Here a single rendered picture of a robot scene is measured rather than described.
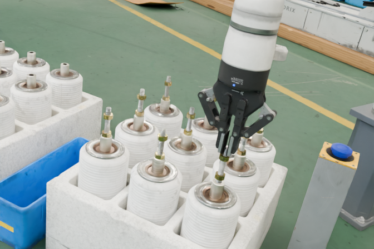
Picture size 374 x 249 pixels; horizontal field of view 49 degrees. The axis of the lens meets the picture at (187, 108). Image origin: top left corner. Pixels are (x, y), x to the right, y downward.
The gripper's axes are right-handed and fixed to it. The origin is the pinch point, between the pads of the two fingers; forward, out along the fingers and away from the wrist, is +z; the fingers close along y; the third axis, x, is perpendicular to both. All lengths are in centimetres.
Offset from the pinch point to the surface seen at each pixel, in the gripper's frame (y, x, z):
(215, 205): 1.1, -3.3, 10.3
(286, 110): -7, 110, 36
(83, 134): -47, 23, 26
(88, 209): -21.1, -7.8, 19.1
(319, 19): -20, 242, 17
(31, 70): -63, 20, 11
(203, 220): 0.1, -4.9, 12.7
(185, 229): -3.0, -3.8, 17.1
